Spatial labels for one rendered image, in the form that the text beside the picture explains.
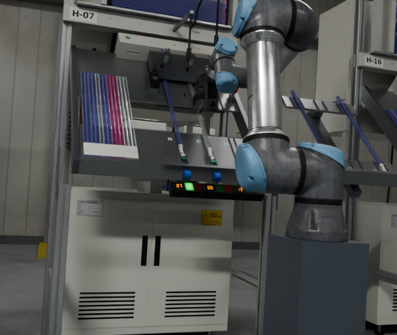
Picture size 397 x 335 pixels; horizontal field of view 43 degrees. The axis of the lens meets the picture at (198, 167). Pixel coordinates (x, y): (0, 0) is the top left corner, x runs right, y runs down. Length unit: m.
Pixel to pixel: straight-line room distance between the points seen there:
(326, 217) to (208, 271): 0.99
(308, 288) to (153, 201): 0.99
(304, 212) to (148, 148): 0.73
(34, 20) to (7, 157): 1.35
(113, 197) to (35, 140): 3.18
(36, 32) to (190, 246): 3.61
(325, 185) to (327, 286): 0.24
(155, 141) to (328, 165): 0.78
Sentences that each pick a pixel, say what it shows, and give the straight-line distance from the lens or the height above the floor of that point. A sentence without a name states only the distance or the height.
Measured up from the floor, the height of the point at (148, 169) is 0.71.
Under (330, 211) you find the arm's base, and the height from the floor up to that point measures 0.62.
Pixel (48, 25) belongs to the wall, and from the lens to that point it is 5.33.
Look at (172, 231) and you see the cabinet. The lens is 2.07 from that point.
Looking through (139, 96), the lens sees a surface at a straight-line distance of 2.04.
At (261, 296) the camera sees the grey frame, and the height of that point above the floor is 0.27.
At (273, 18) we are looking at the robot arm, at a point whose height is 1.10.
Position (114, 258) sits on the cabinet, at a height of 0.36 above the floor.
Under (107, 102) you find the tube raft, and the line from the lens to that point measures 1.95.
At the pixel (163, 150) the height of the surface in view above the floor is 0.78.
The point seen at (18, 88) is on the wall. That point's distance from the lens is 5.20.
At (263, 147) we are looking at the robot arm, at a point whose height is 0.76.
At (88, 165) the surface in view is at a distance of 1.69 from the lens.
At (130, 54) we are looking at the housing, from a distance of 2.23.
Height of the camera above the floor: 0.67
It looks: 2 degrees up
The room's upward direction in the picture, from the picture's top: 3 degrees clockwise
